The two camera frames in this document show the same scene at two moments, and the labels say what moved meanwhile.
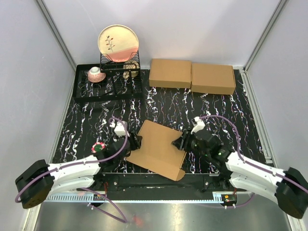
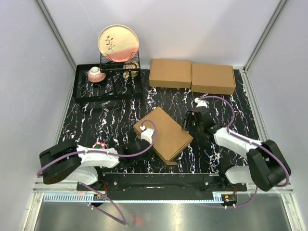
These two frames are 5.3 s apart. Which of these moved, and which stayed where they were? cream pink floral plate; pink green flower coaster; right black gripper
Moved: right black gripper
Stayed: pink green flower coaster; cream pink floral plate
